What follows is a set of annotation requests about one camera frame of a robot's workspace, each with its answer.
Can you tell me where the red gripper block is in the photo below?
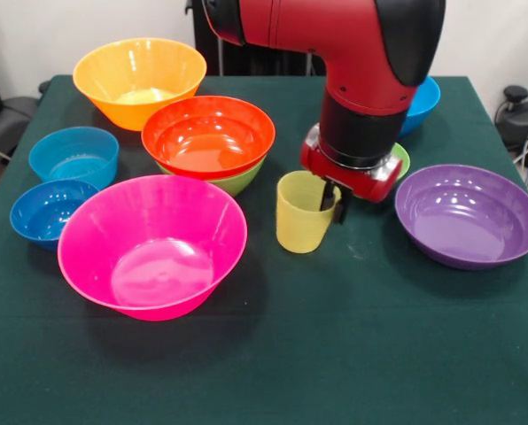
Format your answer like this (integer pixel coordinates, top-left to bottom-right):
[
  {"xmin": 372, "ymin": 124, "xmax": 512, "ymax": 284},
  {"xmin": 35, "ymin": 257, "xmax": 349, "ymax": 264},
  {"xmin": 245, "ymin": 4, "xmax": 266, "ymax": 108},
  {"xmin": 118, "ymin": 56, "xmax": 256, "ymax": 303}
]
[{"xmin": 299, "ymin": 123, "xmax": 405, "ymax": 225}]

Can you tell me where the yellow plastic cup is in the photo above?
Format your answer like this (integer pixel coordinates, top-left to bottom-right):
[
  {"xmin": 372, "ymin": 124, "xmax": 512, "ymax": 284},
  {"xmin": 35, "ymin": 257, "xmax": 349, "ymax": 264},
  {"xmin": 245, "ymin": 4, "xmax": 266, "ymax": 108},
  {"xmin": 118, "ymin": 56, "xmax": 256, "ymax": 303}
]
[{"xmin": 276, "ymin": 171, "xmax": 338, "ymax": 255}]

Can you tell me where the red plastic bowl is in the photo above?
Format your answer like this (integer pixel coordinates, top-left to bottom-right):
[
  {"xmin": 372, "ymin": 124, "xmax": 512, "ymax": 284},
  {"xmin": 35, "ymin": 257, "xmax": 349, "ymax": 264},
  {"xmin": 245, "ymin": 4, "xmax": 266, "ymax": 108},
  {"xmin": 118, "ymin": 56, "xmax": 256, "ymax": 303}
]
[{"xmin": 140, "ymin": 95, "xmax": 276, "ymax": 181}]

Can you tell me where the small green ribbed bowl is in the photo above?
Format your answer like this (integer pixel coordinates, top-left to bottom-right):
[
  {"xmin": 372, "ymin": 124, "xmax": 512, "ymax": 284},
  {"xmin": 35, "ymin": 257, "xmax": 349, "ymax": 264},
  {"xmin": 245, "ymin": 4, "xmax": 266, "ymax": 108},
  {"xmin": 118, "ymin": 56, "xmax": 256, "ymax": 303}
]
[{"xmin": 392, "ymin": 142, "xmax": 411, "ymax": 182}]

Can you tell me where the large green plastic bowl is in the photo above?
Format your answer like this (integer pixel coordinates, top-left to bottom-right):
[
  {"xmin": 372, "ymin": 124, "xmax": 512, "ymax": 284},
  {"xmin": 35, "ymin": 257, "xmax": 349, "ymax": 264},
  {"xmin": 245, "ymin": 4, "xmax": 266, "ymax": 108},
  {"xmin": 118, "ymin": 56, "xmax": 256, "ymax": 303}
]
[{"xmin": 155, "ymin": 157, "xmax": 266, "ymax": 197}]

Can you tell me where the bright blue plastic bowl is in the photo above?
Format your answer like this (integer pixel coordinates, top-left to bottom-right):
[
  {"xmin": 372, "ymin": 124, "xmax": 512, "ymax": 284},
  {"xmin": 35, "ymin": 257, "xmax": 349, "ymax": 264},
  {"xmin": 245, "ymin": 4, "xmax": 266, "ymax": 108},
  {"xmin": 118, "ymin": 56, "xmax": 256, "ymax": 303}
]
[{"xmin": 399, "ymin": 75, "xmax": 442, "ymax": 138}]

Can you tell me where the purple plastic bowl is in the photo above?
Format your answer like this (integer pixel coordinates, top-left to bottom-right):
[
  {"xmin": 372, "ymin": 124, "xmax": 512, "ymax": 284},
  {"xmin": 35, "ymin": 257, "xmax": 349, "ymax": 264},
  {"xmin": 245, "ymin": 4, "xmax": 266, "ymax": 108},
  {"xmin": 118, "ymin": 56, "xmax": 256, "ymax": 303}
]
[{"xmin": 394, "ymin": 163, "xmax": 528, "ymax": 271}]

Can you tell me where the dark green table cloth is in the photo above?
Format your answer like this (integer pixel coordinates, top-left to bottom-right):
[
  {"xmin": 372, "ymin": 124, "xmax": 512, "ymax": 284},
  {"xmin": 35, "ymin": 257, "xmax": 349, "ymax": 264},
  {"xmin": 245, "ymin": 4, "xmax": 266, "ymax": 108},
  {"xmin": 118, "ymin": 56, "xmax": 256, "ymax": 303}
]
[{"xmin": 0, "ymin": 73, "xmax": 528, "ymax": 425}]

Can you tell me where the pink plastic bowl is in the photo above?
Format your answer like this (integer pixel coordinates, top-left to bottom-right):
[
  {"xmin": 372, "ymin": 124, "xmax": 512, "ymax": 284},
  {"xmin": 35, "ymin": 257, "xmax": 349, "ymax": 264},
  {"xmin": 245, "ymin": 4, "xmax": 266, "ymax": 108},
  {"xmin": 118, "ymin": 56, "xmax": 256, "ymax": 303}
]
[{"xmin": 57, "ymin": 174, "xmax": 249, "ymax": 322}]

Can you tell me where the orange plastic bowl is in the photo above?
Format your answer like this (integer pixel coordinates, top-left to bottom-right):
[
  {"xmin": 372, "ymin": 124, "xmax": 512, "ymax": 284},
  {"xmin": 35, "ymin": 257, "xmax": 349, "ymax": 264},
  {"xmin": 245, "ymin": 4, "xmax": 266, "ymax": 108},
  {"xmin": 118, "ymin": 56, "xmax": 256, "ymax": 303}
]
[{"xmin": 72, "ymin": 37, "xmax": 208, "ymax": 133}]

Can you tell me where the translucent teal plastic bowl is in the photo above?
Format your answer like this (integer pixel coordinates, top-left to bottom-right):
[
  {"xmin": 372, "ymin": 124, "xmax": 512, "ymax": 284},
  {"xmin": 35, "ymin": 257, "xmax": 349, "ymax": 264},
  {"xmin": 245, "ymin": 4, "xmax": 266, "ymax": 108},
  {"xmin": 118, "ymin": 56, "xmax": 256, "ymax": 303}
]
[{"xmin": 27, "ymin": 126, "xmax": 120, "ymax": 190}]

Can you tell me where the small dark blue bowl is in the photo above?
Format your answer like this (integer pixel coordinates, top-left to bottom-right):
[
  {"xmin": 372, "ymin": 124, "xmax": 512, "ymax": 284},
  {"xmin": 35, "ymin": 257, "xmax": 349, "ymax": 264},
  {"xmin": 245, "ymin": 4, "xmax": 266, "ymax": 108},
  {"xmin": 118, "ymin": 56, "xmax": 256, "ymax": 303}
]
[{"xmin": 9, "ymin": 178, "xmax": 100, "ymax": 252}]

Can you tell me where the black pedestal foot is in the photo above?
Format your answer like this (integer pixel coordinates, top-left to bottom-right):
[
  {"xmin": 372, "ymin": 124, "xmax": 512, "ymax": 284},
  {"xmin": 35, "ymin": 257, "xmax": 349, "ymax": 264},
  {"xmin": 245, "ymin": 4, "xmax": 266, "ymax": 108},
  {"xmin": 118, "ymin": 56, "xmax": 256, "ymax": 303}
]
[
  {"xmin": 0, "ymin": 95, "xmax": 39, "ymax": 150},
  {"xmin": 493, "ymin": 85, "xmax": 528, "ymax": 150}
]

